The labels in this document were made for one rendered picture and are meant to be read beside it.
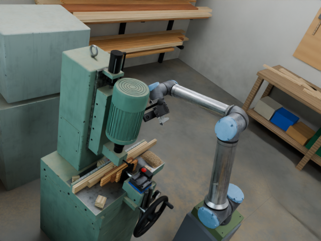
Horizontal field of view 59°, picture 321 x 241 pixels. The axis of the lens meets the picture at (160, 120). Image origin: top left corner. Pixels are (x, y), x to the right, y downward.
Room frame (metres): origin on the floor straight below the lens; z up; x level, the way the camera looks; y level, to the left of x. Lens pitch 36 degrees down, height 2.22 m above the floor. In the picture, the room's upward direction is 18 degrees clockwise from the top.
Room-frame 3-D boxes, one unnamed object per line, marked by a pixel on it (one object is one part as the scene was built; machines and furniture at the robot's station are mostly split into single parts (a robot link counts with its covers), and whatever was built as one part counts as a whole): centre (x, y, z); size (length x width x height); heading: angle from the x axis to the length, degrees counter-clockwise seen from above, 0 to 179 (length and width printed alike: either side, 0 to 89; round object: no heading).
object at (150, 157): (1.37, -0.02, 0.92); 0.14 x 0.09 x 0.04; 62
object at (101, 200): (0.92, 0.17, 0.92); 0.05 x 0.04 x 0.04; 88
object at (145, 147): (1.26, 0.13, 0.92); 0.60 x 0.02 x 0.04; 152
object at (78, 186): (1.20, 0.19, 0.92); 0.60 x 0.02 x 0.05; 152
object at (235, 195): (1.33, -0.60, 0.81); 0.17 x 0.15 x 0.18; 146
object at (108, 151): (1.18, 0.19, 1.03); 0.14 x 0.07 x 0.09; 62
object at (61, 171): (1.23, 0.29, 0.76); 0.57 x 0.45 x 0.09; 62
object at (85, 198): (1.14, 0.07, 0.87); 0.61 x 0.30 x 0.06; 152
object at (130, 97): (1.17, 0.18, 1.35); 0.18 x 0.18 x 0.31
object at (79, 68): (1.30, 0.44, 1.16); 0.22 x 0.22 x 0.72; 62
